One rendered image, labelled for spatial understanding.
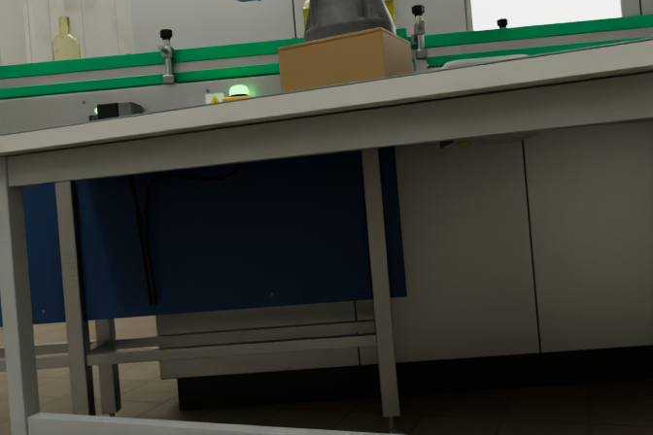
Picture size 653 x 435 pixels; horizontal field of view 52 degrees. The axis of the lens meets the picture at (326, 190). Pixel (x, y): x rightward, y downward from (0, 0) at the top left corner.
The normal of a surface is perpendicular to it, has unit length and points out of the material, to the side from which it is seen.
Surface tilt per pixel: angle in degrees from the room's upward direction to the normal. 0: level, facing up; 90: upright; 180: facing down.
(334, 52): 90
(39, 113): 90
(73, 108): 90
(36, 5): 90
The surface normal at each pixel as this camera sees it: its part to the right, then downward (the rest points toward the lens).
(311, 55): -0.37, 0.03
